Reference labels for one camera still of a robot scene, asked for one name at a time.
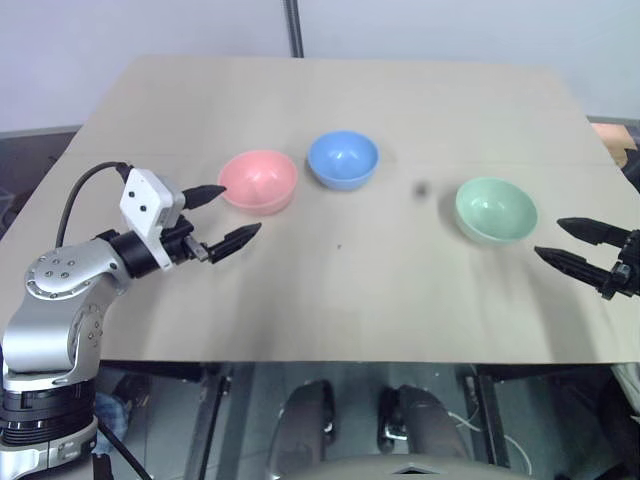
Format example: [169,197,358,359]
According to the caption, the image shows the blue plastic bowl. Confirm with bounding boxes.
[306,130,381,193]

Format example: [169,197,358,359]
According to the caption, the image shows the black tripod leg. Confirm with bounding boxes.
[91,424,152,480]

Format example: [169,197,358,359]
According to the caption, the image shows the black table leg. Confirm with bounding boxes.
[183,364,232,480]
[469,364,512,469]

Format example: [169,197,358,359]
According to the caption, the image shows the dark rounded shape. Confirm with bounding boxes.
[272,379,336,480]
[378,383,472,460]

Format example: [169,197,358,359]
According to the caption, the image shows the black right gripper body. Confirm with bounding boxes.
[601,231,640,301]

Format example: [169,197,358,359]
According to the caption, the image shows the brown cardboard box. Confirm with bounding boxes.
[592,122,640,169]

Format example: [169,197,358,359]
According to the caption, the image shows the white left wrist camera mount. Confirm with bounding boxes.
[118,168,185,272]

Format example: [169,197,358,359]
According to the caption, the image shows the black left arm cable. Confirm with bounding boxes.
[54,160,133,249]

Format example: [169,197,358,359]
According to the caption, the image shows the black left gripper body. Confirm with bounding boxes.
[160,215,211,269]

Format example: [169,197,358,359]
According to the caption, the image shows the red plastic bowl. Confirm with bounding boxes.
[217,149,300,217]

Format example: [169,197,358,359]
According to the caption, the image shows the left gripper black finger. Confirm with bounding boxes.
[207,222,263,264]
[180,184,227,212]

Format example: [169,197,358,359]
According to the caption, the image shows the grey metal pole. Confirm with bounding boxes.
[285,0,306,58]

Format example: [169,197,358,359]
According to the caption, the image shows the grey robot torso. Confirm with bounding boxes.
[298,452,517,480]

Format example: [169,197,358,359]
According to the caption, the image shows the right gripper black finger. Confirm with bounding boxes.
[556,216,627,248]
[533,246,614,297]

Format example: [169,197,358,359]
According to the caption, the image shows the white cable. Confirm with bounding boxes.
[448,409,532,474]

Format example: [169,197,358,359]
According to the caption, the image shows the green plastic bowl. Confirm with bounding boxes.
[454,176,540,246]

